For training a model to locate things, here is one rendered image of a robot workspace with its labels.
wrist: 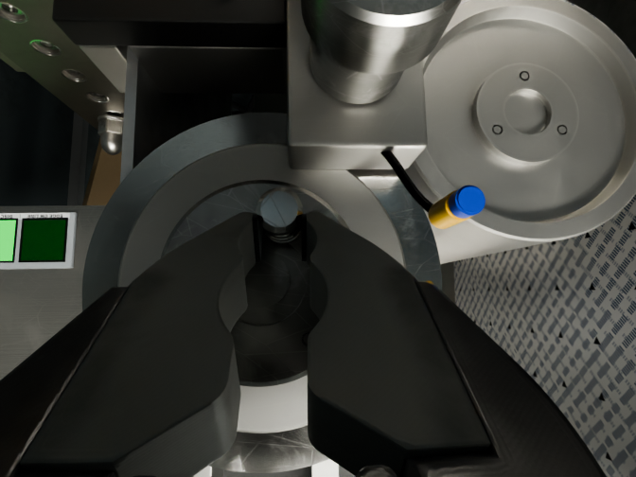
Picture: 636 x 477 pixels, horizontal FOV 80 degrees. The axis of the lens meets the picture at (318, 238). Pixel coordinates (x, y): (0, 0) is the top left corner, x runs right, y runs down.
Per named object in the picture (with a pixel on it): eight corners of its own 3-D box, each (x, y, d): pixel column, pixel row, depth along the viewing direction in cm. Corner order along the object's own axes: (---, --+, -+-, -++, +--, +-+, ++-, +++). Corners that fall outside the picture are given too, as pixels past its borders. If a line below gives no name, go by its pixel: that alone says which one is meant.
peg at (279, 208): (246, 203, 11) (286, 177, 11) (256, 220, 14) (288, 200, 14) (273, 241, 11) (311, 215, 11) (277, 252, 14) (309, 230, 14)
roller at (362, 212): (400, 142, 16) (415, 428, 15) (338, 234, 42) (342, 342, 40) (124, 142, 16) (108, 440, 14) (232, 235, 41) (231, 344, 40)
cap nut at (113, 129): (121, 114, 48) (119, 149, 47) (133, 127, 52) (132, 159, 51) (91, 114, 48) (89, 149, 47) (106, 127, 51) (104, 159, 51)
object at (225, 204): (118, 341, 13) (205, 149, 14) (142, 335, 15) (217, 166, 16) (321, 420, 13) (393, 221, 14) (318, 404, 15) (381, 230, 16)
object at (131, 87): (150, -181, 19) (132, 179, 17) (232, 79, 42) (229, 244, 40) (139, -181, 19) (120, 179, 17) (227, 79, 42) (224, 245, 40)
